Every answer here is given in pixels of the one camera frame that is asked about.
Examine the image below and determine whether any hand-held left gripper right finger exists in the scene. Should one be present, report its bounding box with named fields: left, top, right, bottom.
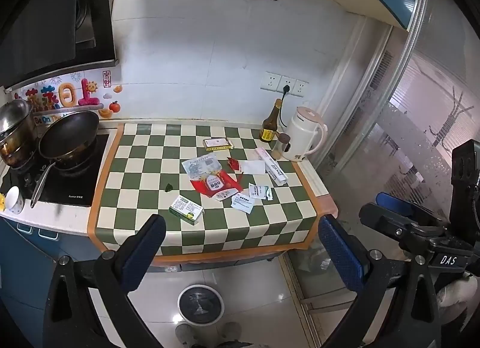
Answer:
left=318, top=215, right=442, bottom=348

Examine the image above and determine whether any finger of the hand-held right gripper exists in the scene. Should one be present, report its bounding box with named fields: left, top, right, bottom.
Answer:
left=376, top=192, right=433, bottom=222
left=359, top=202, right=414, bottom=238

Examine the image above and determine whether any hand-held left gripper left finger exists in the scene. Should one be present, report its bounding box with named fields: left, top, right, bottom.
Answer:
left=37, top=215, right=167, bottom=348

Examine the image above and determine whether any green white box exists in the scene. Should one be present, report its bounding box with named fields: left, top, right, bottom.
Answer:
left=168, top=195, right=205, bottom=226

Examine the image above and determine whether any round white trash bin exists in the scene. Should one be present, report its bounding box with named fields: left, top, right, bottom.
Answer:
left=177, top=284, right=226, bottom=328

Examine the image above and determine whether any red snack packet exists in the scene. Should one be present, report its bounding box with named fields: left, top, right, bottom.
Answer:
left=191, top=171, right=243, bottom=201

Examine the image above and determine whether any white paper sheet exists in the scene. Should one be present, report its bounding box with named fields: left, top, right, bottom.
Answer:
left=238, top=160, right=266, bottom=175

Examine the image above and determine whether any person's right hand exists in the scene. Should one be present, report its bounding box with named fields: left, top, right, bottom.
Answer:
left=436, top=272, right=480, bottom=311

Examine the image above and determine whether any sliding glass door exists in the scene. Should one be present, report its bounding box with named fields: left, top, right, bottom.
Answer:
left=315, top=0, right=480, bottom=319

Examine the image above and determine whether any green checkered mat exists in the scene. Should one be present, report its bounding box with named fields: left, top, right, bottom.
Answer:
left=86, top=122, right=339, bottom=263

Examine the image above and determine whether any black induction cooktop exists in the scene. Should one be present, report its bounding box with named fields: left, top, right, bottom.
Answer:
left=0, top=132, right=110, bottom=208

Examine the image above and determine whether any pale blue plastic packet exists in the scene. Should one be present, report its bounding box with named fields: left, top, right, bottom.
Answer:
left=181, top=153, right=222, bottom=180

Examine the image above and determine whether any white blue sachet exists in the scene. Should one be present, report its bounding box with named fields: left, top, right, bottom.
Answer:
left=248, top=182, right=269, bottom=201
left=230, top=192, right=256, bottom=214

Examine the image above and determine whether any white electric kettle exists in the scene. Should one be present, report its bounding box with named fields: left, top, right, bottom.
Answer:
left=281, top=105, right=329, bottom=163

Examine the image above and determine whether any long white box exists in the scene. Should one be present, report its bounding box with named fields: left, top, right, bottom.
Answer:
left=254, top=147, right=290, bottom=186

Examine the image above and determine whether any small spice jar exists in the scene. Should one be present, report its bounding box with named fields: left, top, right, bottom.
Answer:
left=271, top=132, right=292, bottom=161

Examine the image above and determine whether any small red wrapper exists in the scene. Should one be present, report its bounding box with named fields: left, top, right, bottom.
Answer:
left=226, top=157, right=245, bottom=175

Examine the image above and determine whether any blue lower cabinet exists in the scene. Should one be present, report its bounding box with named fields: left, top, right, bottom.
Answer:
left=0, top=216, right=99, bottom=348

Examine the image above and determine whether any yellow white small box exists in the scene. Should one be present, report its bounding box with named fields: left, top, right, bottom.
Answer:
left=203, top=137, right=234, bottom=152

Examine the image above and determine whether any black frying pan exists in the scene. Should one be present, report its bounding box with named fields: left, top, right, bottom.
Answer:
left=30, top=109, right=101, bottom=208

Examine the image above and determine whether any white cup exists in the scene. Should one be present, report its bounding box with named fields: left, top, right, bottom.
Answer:
left=5, top=185, right=25, bottom=214

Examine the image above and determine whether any dark sauce bottle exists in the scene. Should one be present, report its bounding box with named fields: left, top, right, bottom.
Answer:
left=259, top=98, right=284, bottom=143

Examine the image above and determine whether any steel pot with lid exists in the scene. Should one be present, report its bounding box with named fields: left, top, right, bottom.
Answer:
left=0, top=98, right=39, bottom=168

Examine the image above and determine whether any black range hood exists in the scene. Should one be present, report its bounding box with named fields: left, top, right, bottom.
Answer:
left=0, top=0, right=120, bottom=90

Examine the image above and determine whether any white wall socket strip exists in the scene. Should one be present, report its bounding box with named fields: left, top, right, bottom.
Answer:
left=260, top=71, right=309, bottom=98

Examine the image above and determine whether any colourful wall sticker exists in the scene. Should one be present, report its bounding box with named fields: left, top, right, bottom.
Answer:
left=22, top=69, right=124, bottom=124

